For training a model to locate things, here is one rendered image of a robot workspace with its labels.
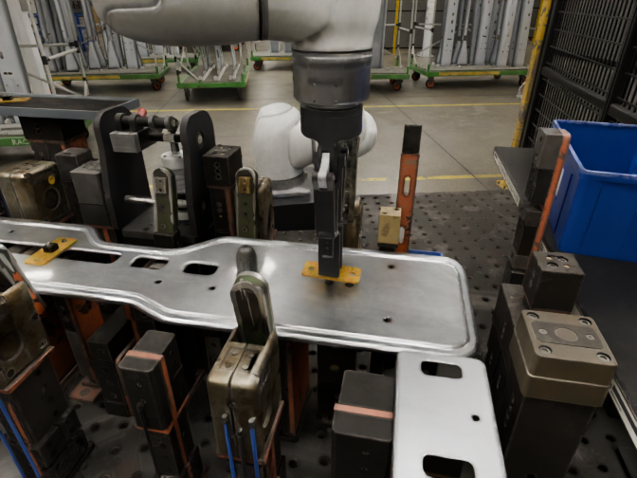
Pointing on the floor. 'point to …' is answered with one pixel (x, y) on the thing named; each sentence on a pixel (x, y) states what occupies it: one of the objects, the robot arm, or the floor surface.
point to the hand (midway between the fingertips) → (330, 249)
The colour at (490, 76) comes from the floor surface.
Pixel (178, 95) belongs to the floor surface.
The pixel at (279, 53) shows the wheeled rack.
